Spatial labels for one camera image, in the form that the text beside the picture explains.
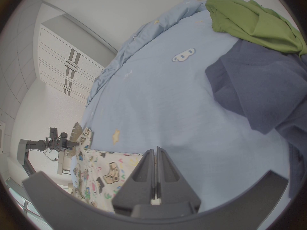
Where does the pale blue quilt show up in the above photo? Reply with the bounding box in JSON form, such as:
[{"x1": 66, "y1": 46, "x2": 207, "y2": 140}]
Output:
[{"x1": 86, "y1": 0, "x2": 209, "y2": 108}]

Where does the dark blue garment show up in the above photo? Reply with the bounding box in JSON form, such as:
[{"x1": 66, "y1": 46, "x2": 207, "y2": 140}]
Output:
[{"x1": 205, "y1": 39, "x2": 307, "y2": 199}]

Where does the green garment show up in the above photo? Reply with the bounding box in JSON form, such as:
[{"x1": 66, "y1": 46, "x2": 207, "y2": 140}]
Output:
[{"x1": 205, "y1": 0, "x2": 307, "y2": 59}]

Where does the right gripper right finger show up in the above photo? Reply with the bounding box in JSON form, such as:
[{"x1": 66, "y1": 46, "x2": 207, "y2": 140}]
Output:
[{"x1": 156, "y1": 146, "x2": 201, "y2": 214}]

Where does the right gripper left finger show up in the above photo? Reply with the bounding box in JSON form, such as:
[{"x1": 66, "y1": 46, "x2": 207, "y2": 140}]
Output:
[{"x1": 111, "y1": 149, "x2": 156, "y2": 216}]

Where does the white printed pyjama top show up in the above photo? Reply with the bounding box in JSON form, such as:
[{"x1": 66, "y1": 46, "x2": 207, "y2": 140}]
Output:
[{"x1": 70, "y1": 127, "x2": 146, "y2": 213}]

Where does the bed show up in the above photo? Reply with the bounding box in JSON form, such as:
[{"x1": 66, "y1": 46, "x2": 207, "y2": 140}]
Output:
[{"x1": 71, "y1": 7, "x2": 307, "y2": 214}]

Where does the white wardrobe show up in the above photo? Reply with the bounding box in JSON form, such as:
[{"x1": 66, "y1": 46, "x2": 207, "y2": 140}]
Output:
[{"x1": 38, "y1": 15, "x2": 119, "y2": 103}]

